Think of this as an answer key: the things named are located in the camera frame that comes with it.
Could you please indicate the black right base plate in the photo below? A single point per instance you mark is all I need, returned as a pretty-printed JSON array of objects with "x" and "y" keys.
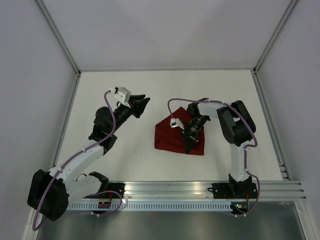
[{"x": 227, "y": 191}]

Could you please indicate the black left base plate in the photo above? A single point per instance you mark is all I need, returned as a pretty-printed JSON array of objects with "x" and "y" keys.
[{"x": 118, "y": 187}]

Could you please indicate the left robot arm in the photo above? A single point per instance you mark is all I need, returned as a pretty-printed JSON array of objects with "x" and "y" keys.
[{"x": 52, "y": 191}]

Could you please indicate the white slotted cable duct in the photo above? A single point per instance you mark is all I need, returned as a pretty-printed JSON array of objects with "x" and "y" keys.
[{"x": 152, "y": 206}]

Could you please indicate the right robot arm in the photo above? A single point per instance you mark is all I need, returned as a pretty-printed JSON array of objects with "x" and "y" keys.
[{"x": 238, "y": 129}]

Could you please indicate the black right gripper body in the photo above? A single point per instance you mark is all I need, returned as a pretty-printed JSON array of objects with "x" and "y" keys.
[{"x": 191, "y": 132}]

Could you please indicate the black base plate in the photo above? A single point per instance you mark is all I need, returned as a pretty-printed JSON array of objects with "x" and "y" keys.
[
  {"x": 118, "y": 187},
  {"x": 227, "y": 191}
]

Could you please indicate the aluminium frame left side rail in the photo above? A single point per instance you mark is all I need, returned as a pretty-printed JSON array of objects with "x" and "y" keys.
[{"x": 69, "y": 105}]

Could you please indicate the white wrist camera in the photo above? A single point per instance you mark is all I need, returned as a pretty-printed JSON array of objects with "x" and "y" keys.
[
  {"x": 122, "y": 95},
  {"x": 176, "y": 123}
]

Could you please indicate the aluminium frame right side rail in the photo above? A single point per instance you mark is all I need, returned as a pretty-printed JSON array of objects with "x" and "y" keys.
[{"x": 271, "y": 127}]

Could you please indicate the dark red cloth napkin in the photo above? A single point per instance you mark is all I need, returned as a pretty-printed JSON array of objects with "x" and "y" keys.
[{"x": 170, "y": 139}]

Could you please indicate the aluminium frame right post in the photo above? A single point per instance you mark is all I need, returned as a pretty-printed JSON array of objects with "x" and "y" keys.
[{"x": 275, "y": 34}]

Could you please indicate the aluminium front mounting rail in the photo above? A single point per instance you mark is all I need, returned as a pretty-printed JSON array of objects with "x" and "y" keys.
[{"x": 279, "y": 190}]

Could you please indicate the aluminium frame post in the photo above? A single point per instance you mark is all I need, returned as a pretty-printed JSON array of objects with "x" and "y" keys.
[
  {"x": 275, "y": 34},
  {"x": 57, "y": 35}
]

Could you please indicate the aluminium frame left post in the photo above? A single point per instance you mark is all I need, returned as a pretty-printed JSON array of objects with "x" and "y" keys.
[{"x": 57, "y": 35}]

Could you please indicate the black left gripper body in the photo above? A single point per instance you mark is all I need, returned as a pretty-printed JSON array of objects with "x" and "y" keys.
[{"x": 123, "y": 114}]

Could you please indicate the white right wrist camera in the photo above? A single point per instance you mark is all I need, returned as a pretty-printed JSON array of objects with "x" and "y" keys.
[{"x": 176, "y": 123}]

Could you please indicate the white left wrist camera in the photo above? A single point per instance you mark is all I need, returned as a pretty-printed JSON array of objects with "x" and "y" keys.
[{"x": 122, "y": 95}]

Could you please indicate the aluminium frame back rail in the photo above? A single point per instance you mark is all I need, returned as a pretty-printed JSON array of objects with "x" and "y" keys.
[{"x": 168, "y": 69}]

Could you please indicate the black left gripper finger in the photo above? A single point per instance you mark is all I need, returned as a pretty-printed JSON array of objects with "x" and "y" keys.
[
  {"x": 134, "y": 98},
  {"x": 138, "y": 106}
]

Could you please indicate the aluminium frame rail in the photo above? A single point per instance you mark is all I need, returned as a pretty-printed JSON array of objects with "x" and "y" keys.
[
  {"x": 168, "y": 69},
  {"x": 69, "y": 105},
  {"x": 271, "y": 127}
]

